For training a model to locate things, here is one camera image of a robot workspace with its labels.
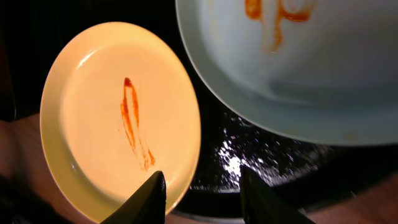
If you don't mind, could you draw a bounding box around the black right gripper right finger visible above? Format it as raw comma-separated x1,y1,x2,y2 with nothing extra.
239,166,315,224

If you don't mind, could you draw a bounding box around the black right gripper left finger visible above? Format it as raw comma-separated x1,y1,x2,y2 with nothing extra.
101,170,167,224

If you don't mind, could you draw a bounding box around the yellow plate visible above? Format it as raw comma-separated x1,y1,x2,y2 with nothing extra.
40,22,201,223

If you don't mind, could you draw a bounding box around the green plate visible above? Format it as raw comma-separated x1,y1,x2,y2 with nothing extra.
175,0,397,146

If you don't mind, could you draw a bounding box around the round black tray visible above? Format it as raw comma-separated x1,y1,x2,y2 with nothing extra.
1,1,397,223

